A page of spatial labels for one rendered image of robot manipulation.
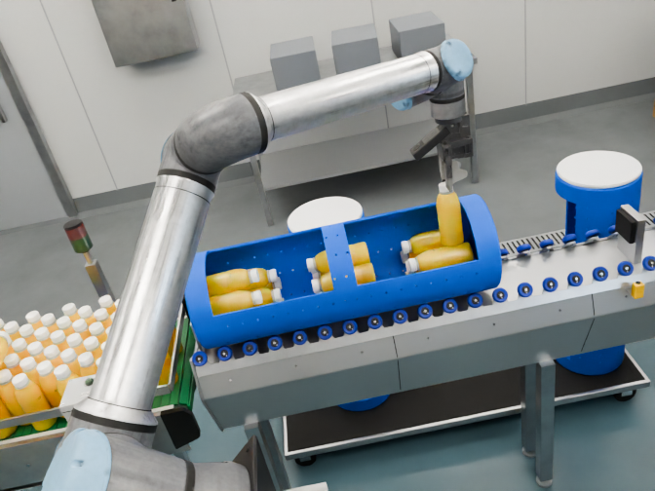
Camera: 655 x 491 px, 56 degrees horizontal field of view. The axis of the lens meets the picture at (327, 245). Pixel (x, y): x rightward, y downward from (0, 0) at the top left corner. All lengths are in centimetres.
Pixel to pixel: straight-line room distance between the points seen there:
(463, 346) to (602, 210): 74
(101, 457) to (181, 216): 45
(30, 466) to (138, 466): 110
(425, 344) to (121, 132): 376
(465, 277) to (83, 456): 113
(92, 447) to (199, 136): 54
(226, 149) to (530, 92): 444
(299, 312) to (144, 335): 66
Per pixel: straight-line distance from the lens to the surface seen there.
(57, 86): 516
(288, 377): 187
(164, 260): 115
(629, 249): 207
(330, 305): 170
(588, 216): 232
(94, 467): 96
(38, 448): 201
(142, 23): 466
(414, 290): 172
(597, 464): 269
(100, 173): 535
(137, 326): 114
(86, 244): 221
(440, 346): 187
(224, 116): 111
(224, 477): 103
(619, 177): 231
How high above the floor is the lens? 211
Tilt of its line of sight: 32 degrees down
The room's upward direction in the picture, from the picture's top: 12 degrees counter-clockwise
